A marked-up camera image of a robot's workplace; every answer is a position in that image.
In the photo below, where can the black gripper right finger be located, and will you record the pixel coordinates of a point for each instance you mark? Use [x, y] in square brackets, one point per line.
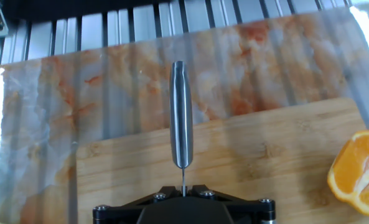
[252, 211]

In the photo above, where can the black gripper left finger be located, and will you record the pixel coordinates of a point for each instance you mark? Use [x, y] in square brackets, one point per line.
[115, 214]

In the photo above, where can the cut orange piece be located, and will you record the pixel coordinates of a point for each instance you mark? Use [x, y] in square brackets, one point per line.
[358, 174]

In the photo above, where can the steel cleaver knife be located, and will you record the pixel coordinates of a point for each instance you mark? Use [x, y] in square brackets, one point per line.
[181, 118]

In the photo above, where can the bamboo cutting board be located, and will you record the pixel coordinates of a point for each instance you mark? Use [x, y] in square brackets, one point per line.
[234, 155]

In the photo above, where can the marble pattern plastic mat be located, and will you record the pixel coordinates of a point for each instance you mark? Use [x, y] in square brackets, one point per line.
[265, 62]

